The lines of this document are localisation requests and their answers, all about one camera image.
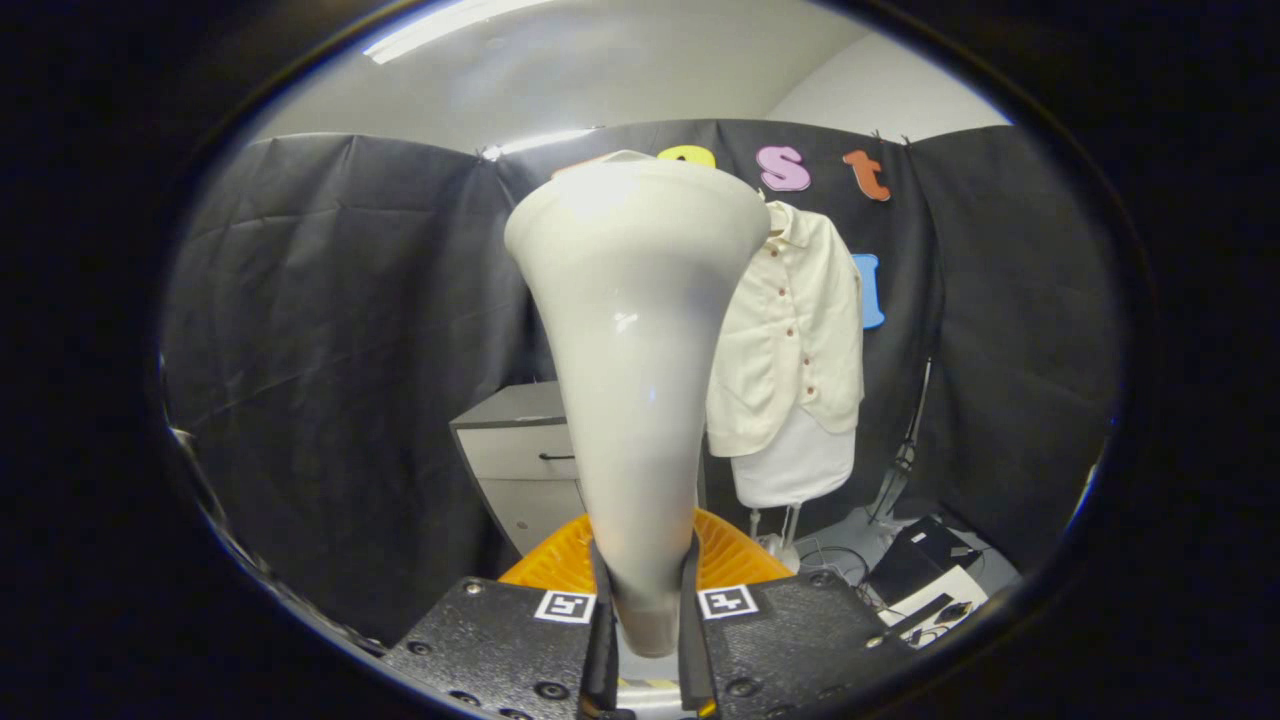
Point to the black box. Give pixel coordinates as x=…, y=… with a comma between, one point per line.
x=920, y=555

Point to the cream button-up shirt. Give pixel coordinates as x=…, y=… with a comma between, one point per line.
x=790, y=340

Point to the grey drawer cabinet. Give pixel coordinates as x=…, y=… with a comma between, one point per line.
x=510, y=455

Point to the white steamer base with poles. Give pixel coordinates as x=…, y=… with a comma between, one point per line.
x=785, y=555

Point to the thin metal tripod stand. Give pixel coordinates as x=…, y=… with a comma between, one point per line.
x=905, y=465

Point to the white flat board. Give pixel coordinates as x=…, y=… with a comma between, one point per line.
x=935, y=595

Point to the white garment steamer head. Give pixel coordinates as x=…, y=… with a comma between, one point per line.
x=640, y=350

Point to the white dress form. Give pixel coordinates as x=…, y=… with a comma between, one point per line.
x=795, y=465

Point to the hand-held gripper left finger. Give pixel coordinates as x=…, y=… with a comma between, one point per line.
x=602, y=660

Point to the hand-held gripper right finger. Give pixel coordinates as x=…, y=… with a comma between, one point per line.
x=693, y=660

